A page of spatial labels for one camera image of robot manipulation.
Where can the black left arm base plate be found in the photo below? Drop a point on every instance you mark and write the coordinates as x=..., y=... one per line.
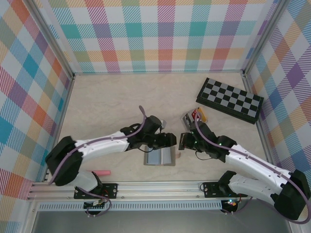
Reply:
x=111, y=190

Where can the red credit card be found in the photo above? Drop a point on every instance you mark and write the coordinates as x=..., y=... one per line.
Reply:
x=194, y=112

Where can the wide aluminium mounting rail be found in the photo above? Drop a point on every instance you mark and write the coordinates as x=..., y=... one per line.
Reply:
x=158, y=190

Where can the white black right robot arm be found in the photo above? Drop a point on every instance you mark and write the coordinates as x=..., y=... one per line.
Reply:
x=250, y=162

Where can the grey leather card holder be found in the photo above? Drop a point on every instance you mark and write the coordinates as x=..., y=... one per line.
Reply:
x=155, y=157

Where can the black grey folded chessboard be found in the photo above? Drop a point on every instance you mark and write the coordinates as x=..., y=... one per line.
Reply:
x=230, y=99

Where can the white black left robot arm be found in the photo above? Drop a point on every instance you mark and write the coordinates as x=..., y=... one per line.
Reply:
x=102, y=145

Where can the gold credit card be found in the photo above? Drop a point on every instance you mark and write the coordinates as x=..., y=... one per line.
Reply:
x=204, y=116

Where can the pink cylinder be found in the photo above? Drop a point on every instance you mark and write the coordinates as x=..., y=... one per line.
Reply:
x=103, y=172

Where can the aluminium frame rail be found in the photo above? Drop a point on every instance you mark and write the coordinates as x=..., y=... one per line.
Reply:
x=255, y=114
x=59, y=126

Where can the small circuit board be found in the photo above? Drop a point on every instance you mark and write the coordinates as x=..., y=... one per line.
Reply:
x=96, y=205
x=232, y=203

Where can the aluminium frame post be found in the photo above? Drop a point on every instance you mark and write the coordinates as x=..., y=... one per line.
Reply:
x=52, y=40
x=261, y=36

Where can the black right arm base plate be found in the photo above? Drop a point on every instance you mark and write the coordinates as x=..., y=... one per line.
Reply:
x=211, y=189

